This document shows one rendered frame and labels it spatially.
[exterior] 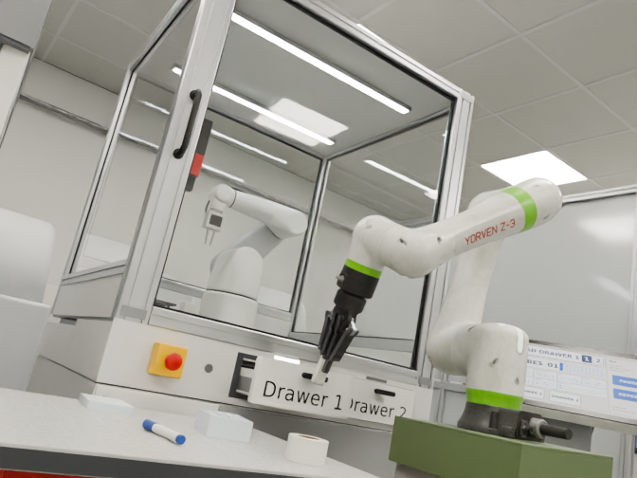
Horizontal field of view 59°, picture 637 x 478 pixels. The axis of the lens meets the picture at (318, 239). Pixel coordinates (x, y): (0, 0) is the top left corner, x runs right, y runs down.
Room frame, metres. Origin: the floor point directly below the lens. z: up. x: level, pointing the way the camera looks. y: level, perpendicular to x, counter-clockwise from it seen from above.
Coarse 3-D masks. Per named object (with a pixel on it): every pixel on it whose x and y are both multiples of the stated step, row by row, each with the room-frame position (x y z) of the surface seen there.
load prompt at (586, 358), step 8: (528, 352) 2.02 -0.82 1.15; (536, 352) 2.02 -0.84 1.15; (544, 352) 2.01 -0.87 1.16; (552, 352) 2.01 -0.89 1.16; (560, 352) 2.00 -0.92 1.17; (568, 352) 2.00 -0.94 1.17; (576, 352) 1.99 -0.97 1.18; (568, 360) 1.97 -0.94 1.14; (576, 360) 1.96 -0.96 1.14; (584, 360) 1.96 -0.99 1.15; (592, 360) 1.95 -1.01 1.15; (600, 360) 1.95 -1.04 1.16
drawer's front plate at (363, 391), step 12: (360, 384) 1.67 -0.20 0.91; (372, 384) 1.69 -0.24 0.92; (384, 384) 1.72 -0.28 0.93; (360, 396) 1.68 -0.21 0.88; (372, 396) 1.70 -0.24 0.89; (384, 396) 1.72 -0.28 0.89; (396, 396) 1.75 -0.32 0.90; (408, 396) 1.77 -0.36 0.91; (372, 408) 1.70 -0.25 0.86; (384, 408) 1.72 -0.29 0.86; (396, 408) 1.75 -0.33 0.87; (408, 408) 1.77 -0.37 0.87; (372, 420) 1.70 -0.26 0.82; (384, 420) 1.73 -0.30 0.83
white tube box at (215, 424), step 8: (200, 408) 1.21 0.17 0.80; (200, 416) 1.18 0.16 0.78; (208, 416) 1.11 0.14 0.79; (216, 416) 1.10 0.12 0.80; (224, 416) 1.16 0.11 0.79; (232, 416) 1.20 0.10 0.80; (240, 416) 1.21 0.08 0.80; (200, 424) 1.16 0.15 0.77; (208, 424) 1.10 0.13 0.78; (216, 424) 1.10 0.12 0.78; (224, 424) 1.11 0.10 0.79; (232, 424) 1.11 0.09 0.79; (240, 424) 1.12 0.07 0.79; (248, 424) 1.12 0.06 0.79; (208, 432) 1.10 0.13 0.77; (216, 432) 1.10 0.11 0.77; (224, 432) 1.11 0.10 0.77; (232, 432) 1.11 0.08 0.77; (240, 432) 1.12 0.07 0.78; (248, 432) 1.12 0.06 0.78; (232, 440) 1.12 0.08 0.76; (240, 440) 1.12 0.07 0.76; (248, 440) 1.13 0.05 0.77
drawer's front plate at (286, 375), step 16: (256, 368) 1.39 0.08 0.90; (272, 368) 1.40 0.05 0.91; (288, 368) 1.43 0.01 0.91; (304, 368) 1.45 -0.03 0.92; (256, 384) 1.39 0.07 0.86; (272, 384) 1.41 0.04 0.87; (288, 384) 1.43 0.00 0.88; (304, 384) 1.45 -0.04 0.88; (336, 384) 1.50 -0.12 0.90; (352, 384) 1.53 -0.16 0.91; (256, 400) 1.39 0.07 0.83; (272, 400) 1.41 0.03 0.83; (320, 400) 1.48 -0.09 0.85; (336, 400) 1.51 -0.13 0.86; (336, 416) 1.51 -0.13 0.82
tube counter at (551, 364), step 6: (552, 360) 1.98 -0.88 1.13; (552, 366) 1.96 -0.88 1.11; (558, 366) 1.96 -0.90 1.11; (564, 366) 1.96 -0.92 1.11; (570, 366) 1.95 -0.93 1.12; (576, 366) 1.95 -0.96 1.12; (582, 366) 1.94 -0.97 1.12; (570, 372) 1.94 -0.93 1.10; (576, 372) 1.93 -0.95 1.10; (582, 372) 1.93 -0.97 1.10; (588, 372) 1.92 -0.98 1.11; (594, 372) 1.92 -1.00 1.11; (600, 372) 1.92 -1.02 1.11; (606, 378) 1.89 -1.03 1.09
